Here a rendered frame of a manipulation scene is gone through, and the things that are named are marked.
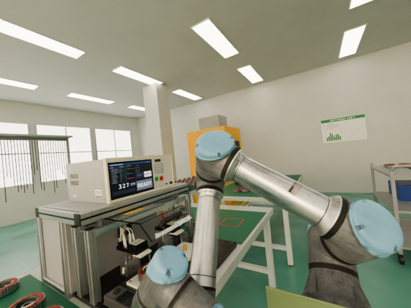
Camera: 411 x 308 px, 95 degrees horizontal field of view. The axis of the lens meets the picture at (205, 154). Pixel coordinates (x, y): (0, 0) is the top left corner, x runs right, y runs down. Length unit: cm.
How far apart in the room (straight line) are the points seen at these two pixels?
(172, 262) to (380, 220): 46
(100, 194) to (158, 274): 65
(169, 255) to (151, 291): 7
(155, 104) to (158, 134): 78
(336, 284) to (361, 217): 18
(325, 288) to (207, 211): 34
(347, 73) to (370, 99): 85
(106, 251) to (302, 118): 553
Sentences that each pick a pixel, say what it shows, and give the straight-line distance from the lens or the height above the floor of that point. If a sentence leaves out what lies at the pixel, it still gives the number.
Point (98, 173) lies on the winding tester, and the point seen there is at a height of 125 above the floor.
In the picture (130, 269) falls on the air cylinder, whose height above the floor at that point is 79.
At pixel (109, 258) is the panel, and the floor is 83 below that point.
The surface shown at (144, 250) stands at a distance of 101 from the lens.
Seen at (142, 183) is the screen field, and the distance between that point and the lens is 106.
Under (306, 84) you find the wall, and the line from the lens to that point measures 612.
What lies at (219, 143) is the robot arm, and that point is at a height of 132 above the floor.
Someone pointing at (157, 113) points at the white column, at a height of 248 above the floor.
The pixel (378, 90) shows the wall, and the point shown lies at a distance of 612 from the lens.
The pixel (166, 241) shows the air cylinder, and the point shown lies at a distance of 122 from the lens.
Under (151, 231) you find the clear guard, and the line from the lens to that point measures 77.
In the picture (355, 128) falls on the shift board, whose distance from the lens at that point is 594.
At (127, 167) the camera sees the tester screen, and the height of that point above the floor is 127.
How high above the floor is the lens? 129
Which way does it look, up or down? 1 degrees up
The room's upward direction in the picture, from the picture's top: 6 degrees counter-clockwise
